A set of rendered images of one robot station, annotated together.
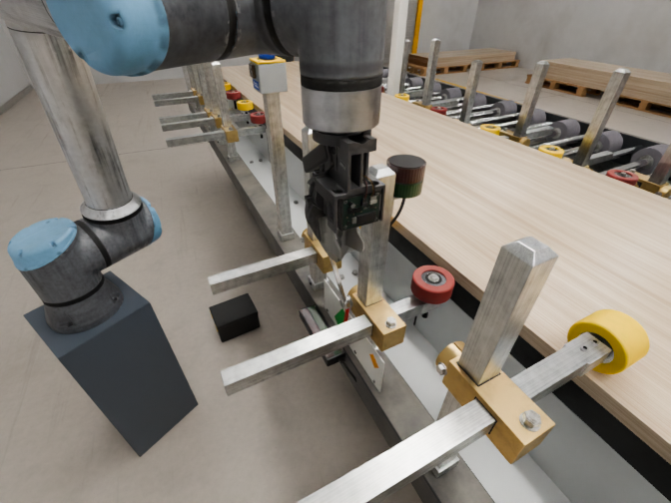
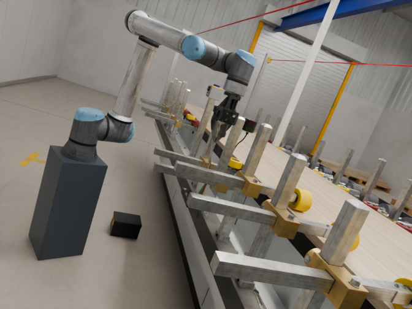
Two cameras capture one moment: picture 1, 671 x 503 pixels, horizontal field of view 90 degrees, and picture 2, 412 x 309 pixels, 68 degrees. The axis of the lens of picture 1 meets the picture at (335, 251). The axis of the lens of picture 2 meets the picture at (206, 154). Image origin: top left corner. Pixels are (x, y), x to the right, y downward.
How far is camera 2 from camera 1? 87 cm
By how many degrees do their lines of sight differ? 26
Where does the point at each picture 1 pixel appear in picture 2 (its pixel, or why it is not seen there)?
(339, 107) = (233, 85)
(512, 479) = not seen: hidden behind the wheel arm
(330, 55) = (235, 73)
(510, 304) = (258, 139)
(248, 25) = (219, 62)
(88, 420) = (16, 232)
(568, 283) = not seen: hidden behind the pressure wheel
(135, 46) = (197, 54)
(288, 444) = (125, 297)
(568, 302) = not seen: hidden behind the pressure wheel
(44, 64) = (141, 56)
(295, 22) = (230, 64)
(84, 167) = (125, 94)
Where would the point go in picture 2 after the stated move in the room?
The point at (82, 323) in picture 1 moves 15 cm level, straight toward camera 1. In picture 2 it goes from (78, 156) to (85, 167)
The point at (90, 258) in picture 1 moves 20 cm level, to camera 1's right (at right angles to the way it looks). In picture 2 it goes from (101, 130) to (133, 143)
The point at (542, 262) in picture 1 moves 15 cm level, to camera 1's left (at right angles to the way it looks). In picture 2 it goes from (267, 127) to (226, 111)
